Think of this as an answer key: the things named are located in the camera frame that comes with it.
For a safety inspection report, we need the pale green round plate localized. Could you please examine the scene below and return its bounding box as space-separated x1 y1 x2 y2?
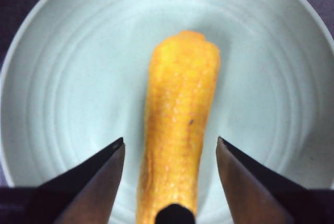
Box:
0 0 334 224

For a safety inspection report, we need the yellow corn cob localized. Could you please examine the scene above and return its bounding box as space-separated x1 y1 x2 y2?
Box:
135 30 221 224

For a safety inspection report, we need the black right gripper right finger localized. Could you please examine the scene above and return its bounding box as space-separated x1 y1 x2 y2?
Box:
216 136 334 224

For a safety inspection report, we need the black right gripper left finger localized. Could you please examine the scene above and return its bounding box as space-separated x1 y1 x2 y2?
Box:
0 137 126 224

